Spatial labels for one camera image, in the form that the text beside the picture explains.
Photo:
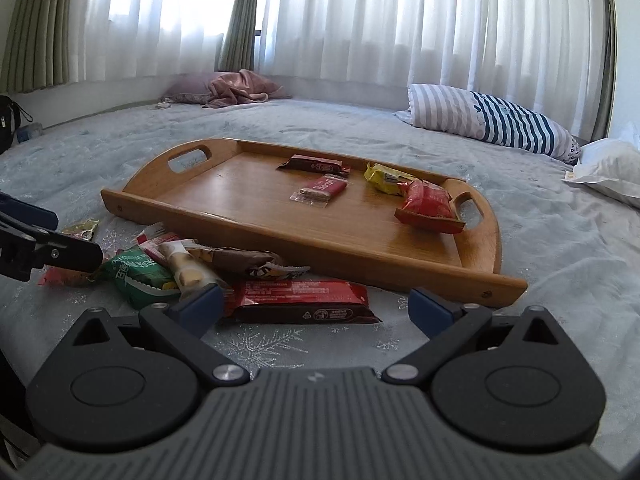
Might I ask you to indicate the grey green curtain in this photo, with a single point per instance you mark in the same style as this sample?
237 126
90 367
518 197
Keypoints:
242 15
607 60
40 25

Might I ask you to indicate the red snack bag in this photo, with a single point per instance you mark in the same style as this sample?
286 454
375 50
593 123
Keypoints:
425 202

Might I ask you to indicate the brown chocolate packet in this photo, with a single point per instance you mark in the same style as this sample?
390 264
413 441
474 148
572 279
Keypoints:
240 260

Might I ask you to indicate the white pillow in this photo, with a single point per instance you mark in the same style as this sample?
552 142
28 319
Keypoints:
610 165

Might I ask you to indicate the light blue snowflake bedspread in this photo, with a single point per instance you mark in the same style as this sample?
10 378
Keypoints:
350 125

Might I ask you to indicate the pink-edged clear pastry packet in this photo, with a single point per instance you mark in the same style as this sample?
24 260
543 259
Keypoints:
65 277

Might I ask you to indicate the purple pillow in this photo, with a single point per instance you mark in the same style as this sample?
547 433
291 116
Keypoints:
192 87

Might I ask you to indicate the pink crumpled cloth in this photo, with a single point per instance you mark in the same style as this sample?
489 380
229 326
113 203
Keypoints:
245 87

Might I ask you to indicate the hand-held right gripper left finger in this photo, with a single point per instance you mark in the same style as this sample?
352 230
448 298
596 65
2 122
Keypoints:
200 310

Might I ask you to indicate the red biscuit packet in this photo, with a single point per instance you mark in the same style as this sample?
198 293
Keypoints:
325 186

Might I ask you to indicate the clear packet with red label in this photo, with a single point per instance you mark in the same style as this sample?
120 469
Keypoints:
150 250

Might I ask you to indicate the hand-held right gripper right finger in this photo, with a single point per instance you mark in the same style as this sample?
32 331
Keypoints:
430 312

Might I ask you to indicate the wooden serving tray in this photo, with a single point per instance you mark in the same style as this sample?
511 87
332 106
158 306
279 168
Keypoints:
240 195

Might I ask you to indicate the green snack packet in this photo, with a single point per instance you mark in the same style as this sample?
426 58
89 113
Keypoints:
130 267

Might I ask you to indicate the black bag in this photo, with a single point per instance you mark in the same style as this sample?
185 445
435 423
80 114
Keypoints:
6 120

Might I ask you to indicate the dark red chocolate bar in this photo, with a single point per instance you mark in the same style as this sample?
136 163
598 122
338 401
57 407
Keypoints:
312 164

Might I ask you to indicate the cream round-biscuit packet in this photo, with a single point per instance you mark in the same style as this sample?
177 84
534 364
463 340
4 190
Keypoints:
185 267

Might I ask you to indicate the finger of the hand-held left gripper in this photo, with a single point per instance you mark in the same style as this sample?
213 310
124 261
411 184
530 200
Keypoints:
30 215
65 255

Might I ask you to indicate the long red snack bar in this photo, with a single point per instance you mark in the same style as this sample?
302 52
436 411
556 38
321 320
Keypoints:
300 300

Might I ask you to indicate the small white object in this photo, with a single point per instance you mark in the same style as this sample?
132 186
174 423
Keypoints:
163 105

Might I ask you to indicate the white sheer curtain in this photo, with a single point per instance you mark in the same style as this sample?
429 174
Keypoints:
150 15
425 20

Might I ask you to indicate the small blue object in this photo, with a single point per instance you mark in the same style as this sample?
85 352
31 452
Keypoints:
27 132

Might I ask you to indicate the striped pillow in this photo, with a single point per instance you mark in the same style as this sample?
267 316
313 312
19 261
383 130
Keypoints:
475 115

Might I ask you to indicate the yellow snack packet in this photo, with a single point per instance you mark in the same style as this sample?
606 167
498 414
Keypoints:
382 177

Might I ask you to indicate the gold and red candy packet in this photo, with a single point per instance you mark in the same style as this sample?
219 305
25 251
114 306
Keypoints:
82 229

